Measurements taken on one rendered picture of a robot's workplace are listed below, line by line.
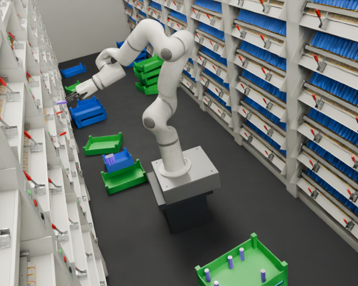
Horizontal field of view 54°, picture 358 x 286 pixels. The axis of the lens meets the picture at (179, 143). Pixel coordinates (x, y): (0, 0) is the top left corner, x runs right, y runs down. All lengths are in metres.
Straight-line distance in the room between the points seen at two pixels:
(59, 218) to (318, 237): 1.38
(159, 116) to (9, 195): 1.08
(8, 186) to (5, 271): 0.22
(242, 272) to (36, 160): 0.91
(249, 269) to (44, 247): 0.90
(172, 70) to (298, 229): 1.14
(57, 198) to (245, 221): 1.17
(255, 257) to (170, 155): 0.70
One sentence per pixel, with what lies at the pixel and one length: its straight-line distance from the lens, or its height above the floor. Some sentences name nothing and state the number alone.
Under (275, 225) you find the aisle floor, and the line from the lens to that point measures 2.14.
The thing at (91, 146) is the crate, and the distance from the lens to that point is 3.20.
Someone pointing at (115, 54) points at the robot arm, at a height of 1.06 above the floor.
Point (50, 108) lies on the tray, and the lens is 2.21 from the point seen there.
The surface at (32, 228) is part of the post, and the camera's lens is 0.87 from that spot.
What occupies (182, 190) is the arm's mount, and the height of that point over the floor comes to 0.35.
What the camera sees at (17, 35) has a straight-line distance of 2.11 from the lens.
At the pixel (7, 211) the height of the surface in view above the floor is 1.16.
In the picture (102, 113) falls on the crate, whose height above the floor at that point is 0.05.
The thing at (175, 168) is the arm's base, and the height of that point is 0.41.
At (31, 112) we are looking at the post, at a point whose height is 1.03.
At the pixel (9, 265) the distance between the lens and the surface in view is 0.64.
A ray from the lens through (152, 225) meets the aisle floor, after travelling 2.24.
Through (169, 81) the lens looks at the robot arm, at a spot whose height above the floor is 0.93.
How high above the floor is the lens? 1.56
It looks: 32 degrees down
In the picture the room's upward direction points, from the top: 11 degrees counter-clockwise
